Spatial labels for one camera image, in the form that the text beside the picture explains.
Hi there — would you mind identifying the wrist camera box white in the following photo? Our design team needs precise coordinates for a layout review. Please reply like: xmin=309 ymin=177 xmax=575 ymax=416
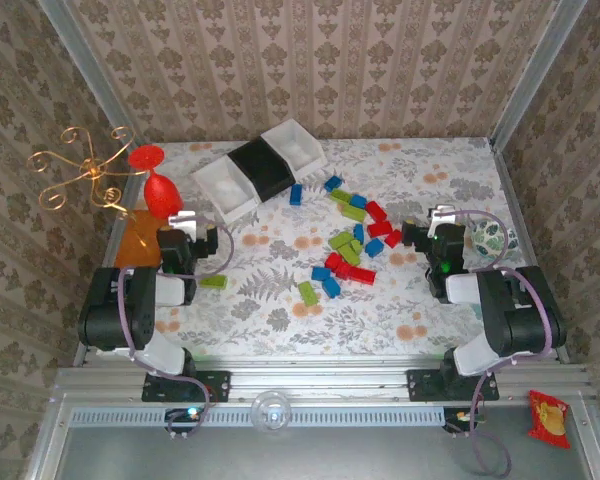
xmin=168 ymin=209 xmax=199 ymax=241
xmin=426 ymin=204 xmax=456 ymax=229

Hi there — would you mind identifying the aluminum frame post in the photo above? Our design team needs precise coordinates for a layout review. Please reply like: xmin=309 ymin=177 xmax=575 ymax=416
xmin=37 ymin=0 xmax=137 ymax=132
xmin=489 ymin=0 xmax=589 ymax=146

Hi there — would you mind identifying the grey slotted cable duct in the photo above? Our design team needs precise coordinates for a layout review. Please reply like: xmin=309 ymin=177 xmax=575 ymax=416
xmin=69 ymin=405 xmax=446 ymax=429

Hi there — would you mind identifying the clear plastic dome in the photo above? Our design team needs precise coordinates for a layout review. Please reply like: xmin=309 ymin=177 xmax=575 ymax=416
xmin=249 ymin=390 xmax=294 ymax=434

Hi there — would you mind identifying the aluminum table side rail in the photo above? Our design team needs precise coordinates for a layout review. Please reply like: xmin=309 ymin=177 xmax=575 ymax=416
xmin=489 ymin=137 xmax=571 ymax=364
xmin=72 ymin=149 xmax=136 ymax=369

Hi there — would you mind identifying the red snack bag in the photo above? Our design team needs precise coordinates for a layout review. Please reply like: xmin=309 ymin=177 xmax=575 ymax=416
xmin=528 ymin=389 xmax=572 ymax=450

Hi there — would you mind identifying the gold wire ornament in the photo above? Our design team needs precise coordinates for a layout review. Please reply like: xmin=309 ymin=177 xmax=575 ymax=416
xmin=27 ymin=125 xmax=149 ymax=241

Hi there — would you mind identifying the small black controller board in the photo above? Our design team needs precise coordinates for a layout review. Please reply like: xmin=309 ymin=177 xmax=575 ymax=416
xmin=444 ymin=408 xmax=481 ymax=434
xmin=165 ymin=407 xmax=204 ymax=434

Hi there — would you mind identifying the red plastic goblet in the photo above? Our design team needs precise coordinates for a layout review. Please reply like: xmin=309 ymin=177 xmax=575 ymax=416
xmin=127 ymin=144 xmax=185 ymax=220

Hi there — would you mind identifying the white plastic bin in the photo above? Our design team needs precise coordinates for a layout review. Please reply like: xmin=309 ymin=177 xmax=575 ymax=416
xmin=190 ymin=155 xmax=261 ymax=225
xmin=259 ymin=117 xmax=326 ymax=180

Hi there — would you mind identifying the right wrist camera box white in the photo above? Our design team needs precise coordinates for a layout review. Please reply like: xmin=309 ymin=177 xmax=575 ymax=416
xmin=426 ymin=204 xmax=456 ymax=229

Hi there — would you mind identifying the black plastic bin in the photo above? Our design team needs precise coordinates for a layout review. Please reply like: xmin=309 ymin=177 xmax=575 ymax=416
xmin=228 ymin=137 xmax=297 ymax=204

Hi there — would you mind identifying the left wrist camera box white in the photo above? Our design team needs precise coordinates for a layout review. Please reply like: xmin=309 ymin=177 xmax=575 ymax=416
xmin=168 ymin=209 xmax=199 ymax=241

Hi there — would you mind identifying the aluminum extrusion rail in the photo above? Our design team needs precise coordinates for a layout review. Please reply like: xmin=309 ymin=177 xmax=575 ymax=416
xmin=54 ymin=367 xmax=594 ymax=404

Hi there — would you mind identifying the orange wooden block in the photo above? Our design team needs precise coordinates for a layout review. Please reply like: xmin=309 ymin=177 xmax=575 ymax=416
xmin=115 ymin=209 xmax=164 ymax=269

